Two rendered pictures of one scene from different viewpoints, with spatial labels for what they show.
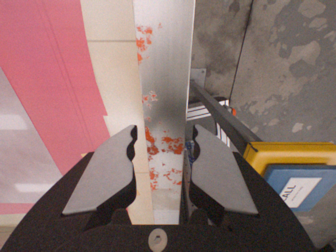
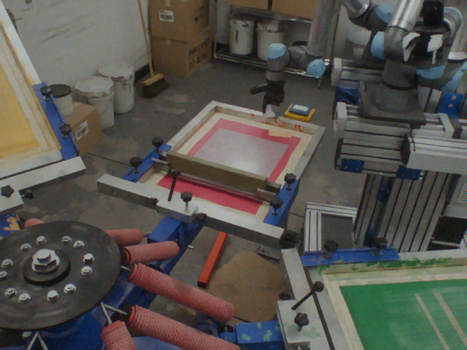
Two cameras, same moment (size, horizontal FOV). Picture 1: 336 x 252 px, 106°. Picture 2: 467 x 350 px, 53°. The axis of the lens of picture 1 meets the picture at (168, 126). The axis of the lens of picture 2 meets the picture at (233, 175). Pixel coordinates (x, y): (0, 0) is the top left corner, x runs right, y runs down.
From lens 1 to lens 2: 223 cm
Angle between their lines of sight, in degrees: 68
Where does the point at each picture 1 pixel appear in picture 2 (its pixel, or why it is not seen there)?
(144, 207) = (299, 134)
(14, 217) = (290, 164)
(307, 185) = (297, 106)
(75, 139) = (263, 133)
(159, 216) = (294, 122)
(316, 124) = not seen: hidden behind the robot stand
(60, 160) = (268, 139)
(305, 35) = not seen: hidden behind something
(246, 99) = not seen: hidden behind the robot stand
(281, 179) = (292, 109)
